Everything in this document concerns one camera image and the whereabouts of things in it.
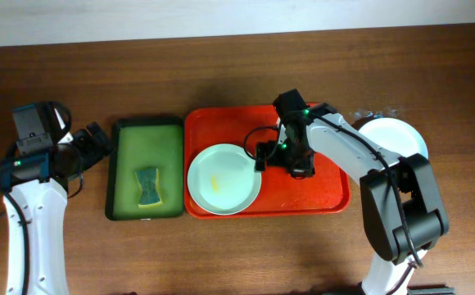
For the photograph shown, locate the red tray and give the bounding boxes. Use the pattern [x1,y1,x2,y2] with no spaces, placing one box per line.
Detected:
[183,105,351,218]

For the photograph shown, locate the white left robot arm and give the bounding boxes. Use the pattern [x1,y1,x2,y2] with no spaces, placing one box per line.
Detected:
[0,122,112,294]

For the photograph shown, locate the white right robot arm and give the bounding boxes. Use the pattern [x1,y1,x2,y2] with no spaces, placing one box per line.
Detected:
[251,104,452,294]

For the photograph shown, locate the cream white plate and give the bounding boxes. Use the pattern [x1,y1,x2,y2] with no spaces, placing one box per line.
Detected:
[351,117,372,131]

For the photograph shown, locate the light blue plate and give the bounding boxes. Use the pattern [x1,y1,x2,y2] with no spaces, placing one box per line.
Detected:
[360,118,429,158]

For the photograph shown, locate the mint green plate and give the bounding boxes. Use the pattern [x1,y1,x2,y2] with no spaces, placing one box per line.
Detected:
[187,143,262,216]

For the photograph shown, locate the green tray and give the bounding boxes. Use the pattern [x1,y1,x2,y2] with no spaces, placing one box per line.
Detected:
[105,116,183,220]

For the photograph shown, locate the yellow green sponge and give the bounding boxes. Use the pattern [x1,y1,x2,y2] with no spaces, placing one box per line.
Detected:
[136,168,163,208]

